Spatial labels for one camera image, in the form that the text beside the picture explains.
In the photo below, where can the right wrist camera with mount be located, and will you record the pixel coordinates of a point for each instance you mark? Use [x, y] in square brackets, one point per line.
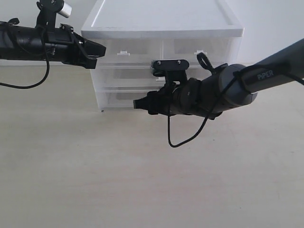
[173, 70]

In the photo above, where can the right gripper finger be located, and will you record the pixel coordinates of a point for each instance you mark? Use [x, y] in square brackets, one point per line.
[142, 103]

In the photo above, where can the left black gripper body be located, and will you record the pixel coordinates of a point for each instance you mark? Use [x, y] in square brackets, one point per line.
[68, 45]

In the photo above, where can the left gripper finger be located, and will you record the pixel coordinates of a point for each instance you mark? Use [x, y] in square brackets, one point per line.
[85, 61]
[91, 49]

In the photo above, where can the white plastic drawer cabinet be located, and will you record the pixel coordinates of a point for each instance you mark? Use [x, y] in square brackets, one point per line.
[160, 19]

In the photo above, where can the top left translucent drawer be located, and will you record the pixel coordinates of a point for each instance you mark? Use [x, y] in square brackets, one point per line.
[130, 51]

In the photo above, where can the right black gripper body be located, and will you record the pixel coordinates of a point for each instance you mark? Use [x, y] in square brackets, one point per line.
[161, 101]

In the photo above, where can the wide translucent drawer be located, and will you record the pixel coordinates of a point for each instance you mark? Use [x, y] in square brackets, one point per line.
[110, 78]
[119, 99]

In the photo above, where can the top right translucent drawer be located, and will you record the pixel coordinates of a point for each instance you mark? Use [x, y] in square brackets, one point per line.
[218, 50]

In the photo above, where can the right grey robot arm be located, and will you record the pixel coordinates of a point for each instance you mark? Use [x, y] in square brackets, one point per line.
[228, 86]

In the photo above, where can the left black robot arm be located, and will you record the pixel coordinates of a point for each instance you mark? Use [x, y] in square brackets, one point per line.
[34, 44]

